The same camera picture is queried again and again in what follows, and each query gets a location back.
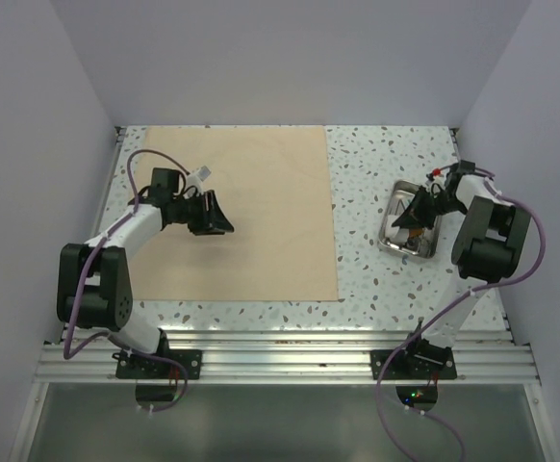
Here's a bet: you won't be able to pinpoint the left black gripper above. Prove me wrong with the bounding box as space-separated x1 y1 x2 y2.
171 190 234 236

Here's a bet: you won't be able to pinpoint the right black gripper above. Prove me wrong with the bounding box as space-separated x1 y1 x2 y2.
393 186 467 231

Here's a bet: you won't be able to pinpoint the stainless steel tray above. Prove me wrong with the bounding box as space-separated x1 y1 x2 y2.
375 180 444 260

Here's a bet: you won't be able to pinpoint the steel forceps with ring handles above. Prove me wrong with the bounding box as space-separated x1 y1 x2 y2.
404 240 429 256

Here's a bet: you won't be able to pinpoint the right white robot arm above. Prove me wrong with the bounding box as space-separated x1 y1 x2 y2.
384 161 532 378

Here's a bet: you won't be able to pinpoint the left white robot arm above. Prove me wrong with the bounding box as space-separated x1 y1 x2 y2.
57 167 234 378

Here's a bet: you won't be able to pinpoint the beige cloth mat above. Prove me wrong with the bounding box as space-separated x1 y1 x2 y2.
129 126 339 301

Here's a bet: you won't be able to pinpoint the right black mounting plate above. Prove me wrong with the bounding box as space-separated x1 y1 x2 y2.
382 348 458 380

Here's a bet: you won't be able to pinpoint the black mounting plate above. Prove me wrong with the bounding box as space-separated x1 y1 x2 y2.
112 349 203 380
382 348 458 380

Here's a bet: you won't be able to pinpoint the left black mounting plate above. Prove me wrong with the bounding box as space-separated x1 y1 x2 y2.
112 349 203 380

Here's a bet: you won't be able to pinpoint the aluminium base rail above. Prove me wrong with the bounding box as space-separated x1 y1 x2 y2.
34 330 540 385

